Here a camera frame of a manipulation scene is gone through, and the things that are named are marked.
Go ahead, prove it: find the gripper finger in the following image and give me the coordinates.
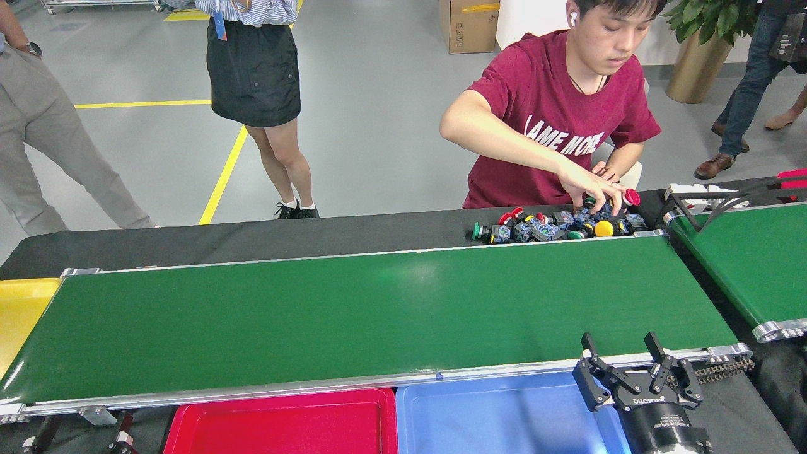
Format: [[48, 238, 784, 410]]
[[107, 410, 136, 454], [22, 413, 64, 454]]

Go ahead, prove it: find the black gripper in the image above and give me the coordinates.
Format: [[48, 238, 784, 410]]
[[572, 332, 713, 448]]

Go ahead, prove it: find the yellow push button switch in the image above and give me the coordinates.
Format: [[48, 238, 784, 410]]
[[593, 218, 631, 239]]

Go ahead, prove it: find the yellow plastic tray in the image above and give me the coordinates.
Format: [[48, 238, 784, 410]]
[[0, 278, 62, 379]]

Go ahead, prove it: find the blue plastic tray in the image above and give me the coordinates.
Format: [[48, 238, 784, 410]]
[[395, 370, 633, 454]]

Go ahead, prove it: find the red plastic tray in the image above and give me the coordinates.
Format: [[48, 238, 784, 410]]
[[163, 387, 399, 454]]

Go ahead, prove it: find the green feeder conveyor belt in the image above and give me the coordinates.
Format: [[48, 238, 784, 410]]
[[661, 201, 807, 343]]

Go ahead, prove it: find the long green conveyor belt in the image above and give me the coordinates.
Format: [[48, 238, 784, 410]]
[[0, 229, 754, 426]]

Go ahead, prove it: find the seated person's right hand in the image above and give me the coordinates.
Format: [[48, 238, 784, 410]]
[[558, 161, 629, 215]]

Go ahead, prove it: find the seated person's left hand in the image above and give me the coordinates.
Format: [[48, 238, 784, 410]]
[[591, 161, 625, 187]]

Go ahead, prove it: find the red bin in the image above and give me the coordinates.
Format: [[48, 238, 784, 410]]
[[777, 168, 807, 201]]

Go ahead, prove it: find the seated person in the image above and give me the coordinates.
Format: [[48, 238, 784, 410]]
[[439, 0, 669, 215]]

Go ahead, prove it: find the standing person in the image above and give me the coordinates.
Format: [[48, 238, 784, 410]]
[[765, 85, 807, 131], [0, 0, 158, 237], [194, 0, 320, 220], [694, 0, 807, 180]]

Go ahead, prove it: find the potted plant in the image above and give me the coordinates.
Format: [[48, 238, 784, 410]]
[[661, 0, 762, 105]]

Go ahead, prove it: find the dark printed shopping bag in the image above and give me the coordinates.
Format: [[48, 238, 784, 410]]
[[770, 11, 807, 64]]

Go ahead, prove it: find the cardboard box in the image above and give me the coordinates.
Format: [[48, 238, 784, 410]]
[[439, 0, 501, 55]]

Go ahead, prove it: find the metal cart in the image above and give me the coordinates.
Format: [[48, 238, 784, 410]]
[[41, 0, 165, 15]]

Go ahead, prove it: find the black drive chain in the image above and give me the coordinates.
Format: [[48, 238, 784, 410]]
[[668, 357, 755, 387]]

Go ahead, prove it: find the black metal guide frame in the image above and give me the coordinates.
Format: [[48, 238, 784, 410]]
[[667, 188, 754, 233]]

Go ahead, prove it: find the black cable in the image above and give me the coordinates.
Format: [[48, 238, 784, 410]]
[[725, 180, 807, 209], [700, 178, 807, 233]]

